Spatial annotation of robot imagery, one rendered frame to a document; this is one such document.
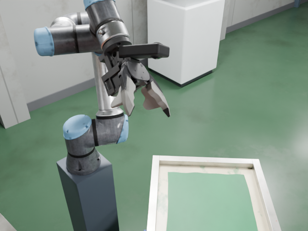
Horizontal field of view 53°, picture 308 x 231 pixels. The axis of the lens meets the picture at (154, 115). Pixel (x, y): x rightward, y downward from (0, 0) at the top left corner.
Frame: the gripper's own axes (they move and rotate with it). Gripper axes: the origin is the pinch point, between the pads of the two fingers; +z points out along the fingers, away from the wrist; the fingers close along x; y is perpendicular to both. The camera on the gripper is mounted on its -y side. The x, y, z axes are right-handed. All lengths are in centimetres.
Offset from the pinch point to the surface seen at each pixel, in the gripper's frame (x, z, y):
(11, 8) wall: -115, -220, 179
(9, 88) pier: -126, -159, 235
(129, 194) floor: -158, -4, 153
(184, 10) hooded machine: -258, -178, 66
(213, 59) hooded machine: -355, -145, 90
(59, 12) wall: -166, -223, 167
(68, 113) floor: -191, -127, 231
